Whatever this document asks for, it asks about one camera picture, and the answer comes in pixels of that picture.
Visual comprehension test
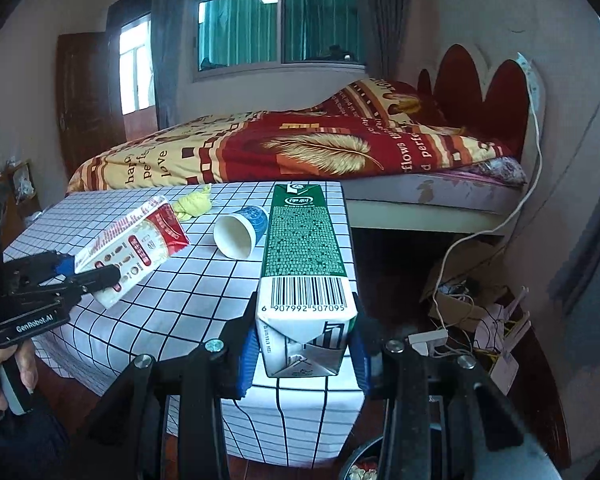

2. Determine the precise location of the red white milk carton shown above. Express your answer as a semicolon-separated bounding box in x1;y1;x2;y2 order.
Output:
74;195;189;309

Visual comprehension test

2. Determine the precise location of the yellow fuzzy cloth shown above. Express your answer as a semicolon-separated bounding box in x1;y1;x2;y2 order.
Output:
172;184;212;221

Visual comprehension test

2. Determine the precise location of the white blue paper cup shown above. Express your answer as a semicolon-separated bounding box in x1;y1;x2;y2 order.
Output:
212;206;268;260

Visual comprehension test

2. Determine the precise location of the green white milk carton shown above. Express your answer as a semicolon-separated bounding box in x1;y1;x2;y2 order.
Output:
256;184;358;379

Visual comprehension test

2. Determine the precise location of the black trash bin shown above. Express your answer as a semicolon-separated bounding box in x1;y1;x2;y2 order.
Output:
338;436;382;480

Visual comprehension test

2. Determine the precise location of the white power strip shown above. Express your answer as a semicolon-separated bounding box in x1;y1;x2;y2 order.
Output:
407;328;449;356

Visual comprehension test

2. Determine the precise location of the white wifi router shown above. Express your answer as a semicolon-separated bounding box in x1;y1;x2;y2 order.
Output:
472;286;531;394

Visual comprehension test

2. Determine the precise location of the cardboard box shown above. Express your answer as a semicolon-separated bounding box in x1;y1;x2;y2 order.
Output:
422;238;510;333

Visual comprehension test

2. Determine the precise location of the white grid tablecloth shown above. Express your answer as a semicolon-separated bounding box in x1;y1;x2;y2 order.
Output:
5;182;363;468

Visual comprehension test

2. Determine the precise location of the brown wooden door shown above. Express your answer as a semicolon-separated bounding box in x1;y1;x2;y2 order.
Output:
54;0;157;179

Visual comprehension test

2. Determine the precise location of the grey right curtain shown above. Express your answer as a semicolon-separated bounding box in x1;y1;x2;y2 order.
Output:
544;199;600;340

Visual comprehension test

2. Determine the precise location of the bed with red headboard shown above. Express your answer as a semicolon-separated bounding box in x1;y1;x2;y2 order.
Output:
341;44;546;234

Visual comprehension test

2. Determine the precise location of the red yellow quilt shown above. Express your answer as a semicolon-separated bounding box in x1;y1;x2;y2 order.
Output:
68;112;510;193

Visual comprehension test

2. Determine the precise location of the grey window curtain left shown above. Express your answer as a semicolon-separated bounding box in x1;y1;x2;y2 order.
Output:
150;0;188;129

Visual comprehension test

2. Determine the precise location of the grey window curtain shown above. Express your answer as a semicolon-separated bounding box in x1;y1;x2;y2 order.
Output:
150;0;188;129
356;0;412;79

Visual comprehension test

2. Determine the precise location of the window with green curtain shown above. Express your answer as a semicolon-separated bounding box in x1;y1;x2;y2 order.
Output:
196;0;365;73

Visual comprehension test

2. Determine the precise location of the red yellow pillow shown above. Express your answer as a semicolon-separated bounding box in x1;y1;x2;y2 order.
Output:
303;78;448;127

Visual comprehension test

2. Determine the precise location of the grey window curtain middle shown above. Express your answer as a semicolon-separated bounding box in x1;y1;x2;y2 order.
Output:
356;0;412;79

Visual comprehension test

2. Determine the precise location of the white power cable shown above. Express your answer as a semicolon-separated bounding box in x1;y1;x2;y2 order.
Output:
431;54;544;334

